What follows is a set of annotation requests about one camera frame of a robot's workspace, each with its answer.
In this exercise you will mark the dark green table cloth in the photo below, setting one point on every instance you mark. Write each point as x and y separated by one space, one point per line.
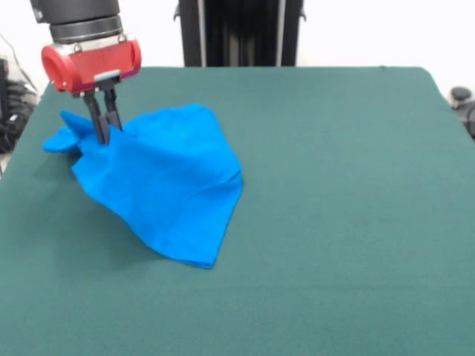
334 222

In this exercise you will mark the blue shirt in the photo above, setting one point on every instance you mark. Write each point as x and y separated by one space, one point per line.
167 185

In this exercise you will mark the grey stand foot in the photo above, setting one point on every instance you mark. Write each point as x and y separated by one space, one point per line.
462 94

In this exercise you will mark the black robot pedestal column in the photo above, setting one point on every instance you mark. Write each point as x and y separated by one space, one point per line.
241 37

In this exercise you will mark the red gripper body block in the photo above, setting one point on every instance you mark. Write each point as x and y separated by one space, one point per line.
92 66

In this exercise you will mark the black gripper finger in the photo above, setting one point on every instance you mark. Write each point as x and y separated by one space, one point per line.
112 111
97 122

